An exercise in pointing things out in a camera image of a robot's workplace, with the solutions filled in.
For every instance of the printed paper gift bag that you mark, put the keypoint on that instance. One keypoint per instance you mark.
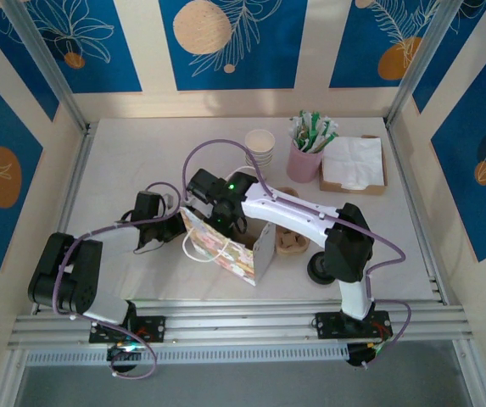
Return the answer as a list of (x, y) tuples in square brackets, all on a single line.
[(225, 254)]

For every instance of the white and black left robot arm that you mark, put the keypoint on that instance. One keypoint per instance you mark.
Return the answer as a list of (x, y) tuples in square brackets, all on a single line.
[(81, 275)]

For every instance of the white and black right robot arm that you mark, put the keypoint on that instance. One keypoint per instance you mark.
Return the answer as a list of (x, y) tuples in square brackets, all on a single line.
[(293, 224)]

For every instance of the stack of paper cups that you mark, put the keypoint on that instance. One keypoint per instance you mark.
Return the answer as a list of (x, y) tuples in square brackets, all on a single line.
[(259, 142)]

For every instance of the brown pulp cup carrier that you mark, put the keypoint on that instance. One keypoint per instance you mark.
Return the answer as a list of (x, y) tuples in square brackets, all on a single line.
[(291, 243)]

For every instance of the pink cylindrical holder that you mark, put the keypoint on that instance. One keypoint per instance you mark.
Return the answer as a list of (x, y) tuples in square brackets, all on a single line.
[(304, 167)]

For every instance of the bundle of green-white wrapped stirrers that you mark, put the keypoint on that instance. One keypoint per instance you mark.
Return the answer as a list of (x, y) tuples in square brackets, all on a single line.
[(310, 131)]

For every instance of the stack of black cup lids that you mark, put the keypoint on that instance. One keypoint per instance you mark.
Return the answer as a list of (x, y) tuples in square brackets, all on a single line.
[(316, 271)]

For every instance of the brown cardboard napkin tray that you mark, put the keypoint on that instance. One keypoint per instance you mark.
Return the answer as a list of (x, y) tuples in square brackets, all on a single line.
[(353, 191)]

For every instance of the black controller box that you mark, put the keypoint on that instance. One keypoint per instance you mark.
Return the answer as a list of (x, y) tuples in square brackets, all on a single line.
[(119, 356), (359, 356)]

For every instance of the stack of white napkins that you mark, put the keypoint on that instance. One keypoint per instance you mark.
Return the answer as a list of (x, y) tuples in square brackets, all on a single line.
[(353, 163)]

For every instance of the aluminium frame side rail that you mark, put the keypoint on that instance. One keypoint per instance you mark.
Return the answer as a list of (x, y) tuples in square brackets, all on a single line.
[(416, 203), (68, 203)]

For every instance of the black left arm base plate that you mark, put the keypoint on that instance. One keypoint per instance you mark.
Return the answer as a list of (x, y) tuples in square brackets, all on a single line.
[(153, 328)]

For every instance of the aluminium frame cross rail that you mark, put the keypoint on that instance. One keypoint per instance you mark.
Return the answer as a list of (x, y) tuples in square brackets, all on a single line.
[(242, 322)]

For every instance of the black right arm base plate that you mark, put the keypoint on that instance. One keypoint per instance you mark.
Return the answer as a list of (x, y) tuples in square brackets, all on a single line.
[(329, 324)]

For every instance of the aluminium frame post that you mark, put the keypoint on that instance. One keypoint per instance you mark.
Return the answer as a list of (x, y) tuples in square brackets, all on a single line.
[(420, 55), (47, 63)]

